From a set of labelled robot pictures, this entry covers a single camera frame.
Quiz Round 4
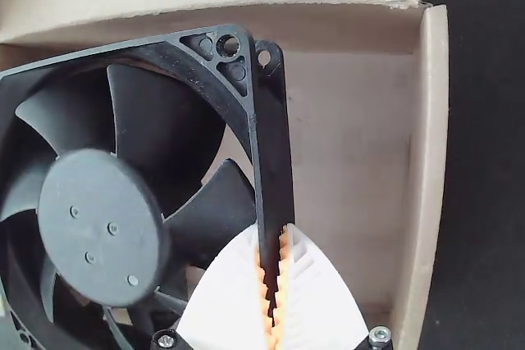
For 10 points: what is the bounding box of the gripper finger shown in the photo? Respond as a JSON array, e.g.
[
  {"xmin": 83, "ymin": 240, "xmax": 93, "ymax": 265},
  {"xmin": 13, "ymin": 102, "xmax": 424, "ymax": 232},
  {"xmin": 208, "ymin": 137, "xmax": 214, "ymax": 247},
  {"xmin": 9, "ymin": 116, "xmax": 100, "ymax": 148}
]
[
  {"xmin": 272, "ymin": 222, "xmax": 395, "ymax": 350},
  {"xmin": 150, "ymin": 226, "xmax": 267, "ymax": 350}
]

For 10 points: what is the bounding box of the black square fan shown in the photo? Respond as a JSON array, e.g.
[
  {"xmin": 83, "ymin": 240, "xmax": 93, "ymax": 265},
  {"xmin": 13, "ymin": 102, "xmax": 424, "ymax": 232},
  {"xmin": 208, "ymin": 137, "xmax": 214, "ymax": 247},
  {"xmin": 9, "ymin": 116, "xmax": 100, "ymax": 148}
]
[{"xmin": 0, "ymin": 24, "xmax": 297, "ymax": 350}]

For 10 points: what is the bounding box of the cardboard box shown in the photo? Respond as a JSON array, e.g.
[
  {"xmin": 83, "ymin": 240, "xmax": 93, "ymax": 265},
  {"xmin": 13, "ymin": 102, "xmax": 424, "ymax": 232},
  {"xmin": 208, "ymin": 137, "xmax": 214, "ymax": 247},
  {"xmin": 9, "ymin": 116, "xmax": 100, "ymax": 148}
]
[{"xmin": 0, "ymin": 0, "xmax": 489, "ymax": 350}]

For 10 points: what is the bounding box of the black mat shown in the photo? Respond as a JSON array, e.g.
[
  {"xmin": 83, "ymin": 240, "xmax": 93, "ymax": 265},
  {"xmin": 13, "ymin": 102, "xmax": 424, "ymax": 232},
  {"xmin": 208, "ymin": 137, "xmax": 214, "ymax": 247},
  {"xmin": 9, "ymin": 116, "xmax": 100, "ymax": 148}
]
[{"xmin": 416, "ymin": 0, "xmax": 525, "ymax": 350}]

